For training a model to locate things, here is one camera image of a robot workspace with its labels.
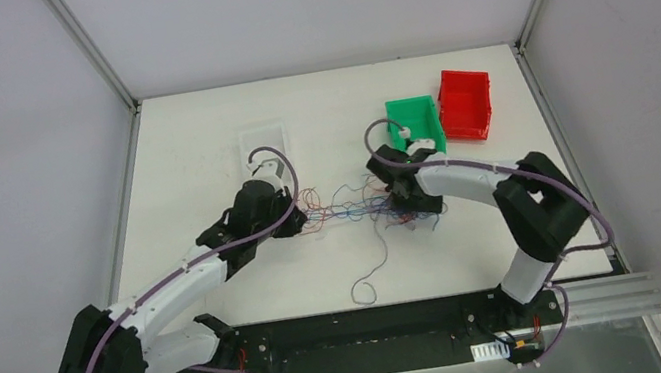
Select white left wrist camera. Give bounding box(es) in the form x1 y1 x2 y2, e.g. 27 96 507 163
247 157 287 190

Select red plastic bin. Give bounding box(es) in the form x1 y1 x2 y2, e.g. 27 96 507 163
437 70 492 141

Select green plastic bin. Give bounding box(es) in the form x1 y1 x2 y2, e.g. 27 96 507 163
385 95 447 153

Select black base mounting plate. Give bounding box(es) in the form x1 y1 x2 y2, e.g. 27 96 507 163
195 290 563 373

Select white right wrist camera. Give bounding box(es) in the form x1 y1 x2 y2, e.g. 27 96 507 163
398 126 437 156

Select coloured wire bundle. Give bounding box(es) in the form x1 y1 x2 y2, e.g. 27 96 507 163
292 164 447 258

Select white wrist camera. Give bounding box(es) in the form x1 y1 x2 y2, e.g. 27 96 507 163
247 157 287 190
398 126 437 156

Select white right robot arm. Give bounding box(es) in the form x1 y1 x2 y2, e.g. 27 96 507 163
366 145 590 328

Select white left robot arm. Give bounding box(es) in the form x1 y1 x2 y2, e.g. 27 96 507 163
58 175 307 373

